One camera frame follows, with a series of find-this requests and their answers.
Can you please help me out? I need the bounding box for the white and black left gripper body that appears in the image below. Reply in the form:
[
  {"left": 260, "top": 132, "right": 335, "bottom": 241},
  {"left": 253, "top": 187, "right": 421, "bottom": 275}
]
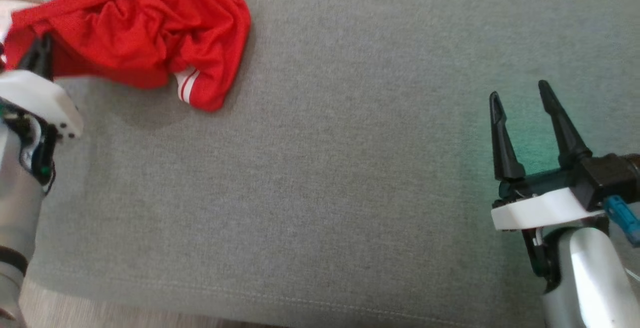
[{"left": 0, "top": 70, "right": 83, "bottom": 194}]

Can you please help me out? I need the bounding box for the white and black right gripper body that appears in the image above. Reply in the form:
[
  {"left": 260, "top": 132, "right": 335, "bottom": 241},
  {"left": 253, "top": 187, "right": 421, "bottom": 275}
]
[{"left": 491, "top": 165, "right": 608, "bottom": 279}]

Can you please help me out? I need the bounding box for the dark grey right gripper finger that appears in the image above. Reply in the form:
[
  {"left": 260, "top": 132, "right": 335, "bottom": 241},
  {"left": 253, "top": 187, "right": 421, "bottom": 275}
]
[
  {"left": 537, "top": 80, "right": 594, "bottom": 169},
  {"left": 489, "top": 91, "right": 527, "bottom": 181}
]

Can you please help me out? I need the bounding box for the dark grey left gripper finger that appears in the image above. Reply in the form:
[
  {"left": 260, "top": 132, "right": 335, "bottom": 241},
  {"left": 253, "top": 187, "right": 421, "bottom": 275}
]
[{"left": 20, "top": 35, "right": 54, "bottom": 81}]

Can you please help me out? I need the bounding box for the red Bulls 23 jersey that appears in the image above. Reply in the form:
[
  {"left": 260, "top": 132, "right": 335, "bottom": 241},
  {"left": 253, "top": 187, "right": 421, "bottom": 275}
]
[{"left": 2, "top": 0, "right": 252, "bottom": 113}]

